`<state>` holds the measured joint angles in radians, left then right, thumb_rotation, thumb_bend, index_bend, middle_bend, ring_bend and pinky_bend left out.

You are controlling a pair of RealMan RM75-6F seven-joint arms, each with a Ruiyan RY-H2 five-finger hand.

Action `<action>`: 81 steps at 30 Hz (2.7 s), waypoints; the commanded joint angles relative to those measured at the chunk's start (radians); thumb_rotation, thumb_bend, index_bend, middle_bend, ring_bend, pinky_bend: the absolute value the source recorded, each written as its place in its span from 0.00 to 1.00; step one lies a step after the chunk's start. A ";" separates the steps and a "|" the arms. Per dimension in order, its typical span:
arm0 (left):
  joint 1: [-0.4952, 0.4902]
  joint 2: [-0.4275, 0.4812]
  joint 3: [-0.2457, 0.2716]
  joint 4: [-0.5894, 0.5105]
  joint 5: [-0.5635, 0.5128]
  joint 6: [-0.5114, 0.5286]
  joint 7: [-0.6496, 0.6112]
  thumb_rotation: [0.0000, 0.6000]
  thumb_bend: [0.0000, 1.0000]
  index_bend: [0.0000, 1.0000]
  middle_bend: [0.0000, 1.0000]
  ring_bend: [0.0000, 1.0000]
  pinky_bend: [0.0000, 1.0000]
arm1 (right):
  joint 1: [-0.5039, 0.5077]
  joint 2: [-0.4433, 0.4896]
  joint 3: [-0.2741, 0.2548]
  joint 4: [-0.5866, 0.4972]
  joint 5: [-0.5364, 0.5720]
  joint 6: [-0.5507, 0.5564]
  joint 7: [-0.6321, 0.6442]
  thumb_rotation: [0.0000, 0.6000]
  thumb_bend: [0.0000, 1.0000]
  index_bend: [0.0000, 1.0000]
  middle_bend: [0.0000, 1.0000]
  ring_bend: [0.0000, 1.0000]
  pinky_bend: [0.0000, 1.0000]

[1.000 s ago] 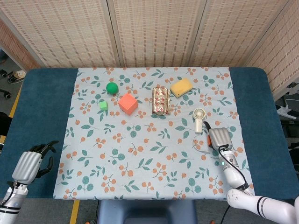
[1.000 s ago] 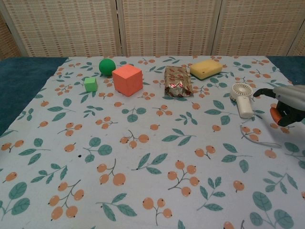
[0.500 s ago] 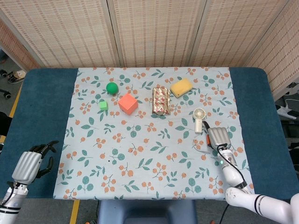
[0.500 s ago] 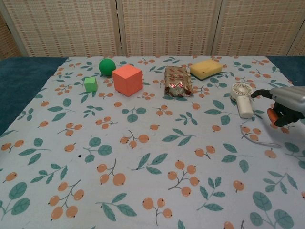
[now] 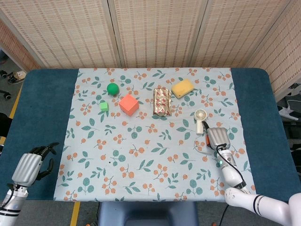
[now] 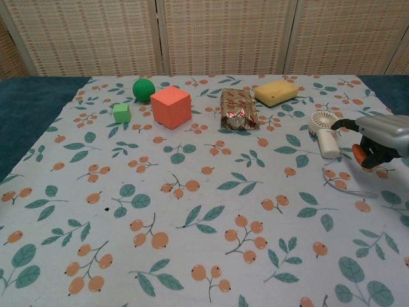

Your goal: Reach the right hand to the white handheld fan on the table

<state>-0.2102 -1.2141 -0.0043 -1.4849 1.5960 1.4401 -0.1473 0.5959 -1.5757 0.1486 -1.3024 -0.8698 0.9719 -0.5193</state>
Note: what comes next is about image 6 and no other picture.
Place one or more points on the gold foil snack packet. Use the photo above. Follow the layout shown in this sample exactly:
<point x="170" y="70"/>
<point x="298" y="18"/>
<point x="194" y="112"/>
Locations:
<point x="238" y="110"/>

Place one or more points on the large orange cube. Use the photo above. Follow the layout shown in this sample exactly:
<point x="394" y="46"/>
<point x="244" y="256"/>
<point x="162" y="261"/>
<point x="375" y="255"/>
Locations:
<point x="171" y="107"/>

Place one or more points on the floral fruit print tablecloth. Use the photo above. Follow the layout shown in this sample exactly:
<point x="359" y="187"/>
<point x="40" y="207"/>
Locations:
<point x="204" y="204"/>

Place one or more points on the yellow green sponge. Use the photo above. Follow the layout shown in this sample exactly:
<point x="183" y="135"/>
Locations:
<point x="275" y="91"/>

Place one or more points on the small white handheld fan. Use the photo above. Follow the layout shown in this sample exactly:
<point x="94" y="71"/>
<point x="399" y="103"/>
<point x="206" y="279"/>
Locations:
<point x="326" y="138"/>

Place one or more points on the small green cube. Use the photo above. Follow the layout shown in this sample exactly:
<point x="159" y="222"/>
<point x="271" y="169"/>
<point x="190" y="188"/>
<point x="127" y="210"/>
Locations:
<point x="121" y="113"/>

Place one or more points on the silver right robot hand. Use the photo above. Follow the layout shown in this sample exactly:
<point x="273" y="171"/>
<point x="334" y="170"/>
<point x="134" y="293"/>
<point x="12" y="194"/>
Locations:
<point x="383" y="132"/>

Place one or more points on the woven folding screen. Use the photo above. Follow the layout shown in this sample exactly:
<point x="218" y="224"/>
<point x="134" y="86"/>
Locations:
<point x="204" y="36"/>

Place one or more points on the green ball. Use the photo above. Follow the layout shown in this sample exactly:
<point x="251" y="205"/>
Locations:
<point x="143" y="89"/>

